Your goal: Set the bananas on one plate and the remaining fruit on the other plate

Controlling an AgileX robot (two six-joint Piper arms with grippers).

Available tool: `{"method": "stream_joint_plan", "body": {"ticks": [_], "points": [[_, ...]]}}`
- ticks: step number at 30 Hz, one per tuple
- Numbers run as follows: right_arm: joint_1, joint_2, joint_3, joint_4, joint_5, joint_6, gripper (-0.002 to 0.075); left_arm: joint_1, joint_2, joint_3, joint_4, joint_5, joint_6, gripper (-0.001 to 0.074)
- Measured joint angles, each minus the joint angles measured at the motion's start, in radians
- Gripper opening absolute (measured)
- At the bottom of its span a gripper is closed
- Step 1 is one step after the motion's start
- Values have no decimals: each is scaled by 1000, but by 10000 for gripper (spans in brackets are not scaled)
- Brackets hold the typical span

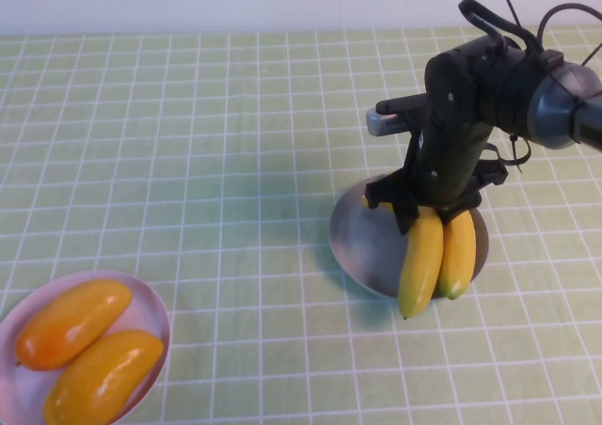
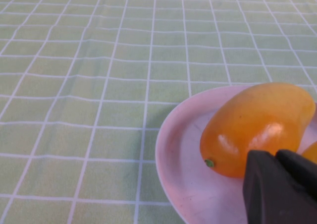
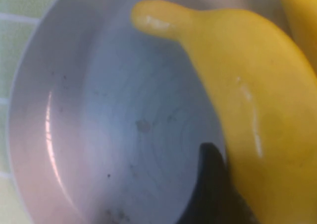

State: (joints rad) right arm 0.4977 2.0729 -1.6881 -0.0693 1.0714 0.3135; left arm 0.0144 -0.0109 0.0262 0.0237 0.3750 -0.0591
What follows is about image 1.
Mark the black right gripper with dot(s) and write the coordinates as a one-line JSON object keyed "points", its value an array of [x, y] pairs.
{"points": [[447, 166]]}

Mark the yellow plastic banana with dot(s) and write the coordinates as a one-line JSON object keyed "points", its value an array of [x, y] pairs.
{"points": [[421, 265], [458, 256]]}

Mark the yellow plastic mango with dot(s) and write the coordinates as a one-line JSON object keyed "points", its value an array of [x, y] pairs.
{"points": [[103, 378]]}

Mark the orange-tinted plastic mango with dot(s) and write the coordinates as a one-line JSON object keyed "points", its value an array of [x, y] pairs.
{"points": [[70, 324]]}

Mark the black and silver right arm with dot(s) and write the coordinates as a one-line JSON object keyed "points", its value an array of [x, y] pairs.
{"points": [[555, 110]]}

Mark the blue round plate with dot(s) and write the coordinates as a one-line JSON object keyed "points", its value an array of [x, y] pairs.
{"points": [[362, 241]]}

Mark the pink round plate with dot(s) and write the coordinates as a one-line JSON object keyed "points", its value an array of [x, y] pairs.
{"points": [[141, 303]]}

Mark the green checked tablecloth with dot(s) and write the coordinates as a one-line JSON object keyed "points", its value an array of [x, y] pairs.
{"points": [[141, 114]]}

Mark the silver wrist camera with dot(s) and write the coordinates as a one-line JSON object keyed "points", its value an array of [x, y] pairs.
{"points": [[383, 124]]}

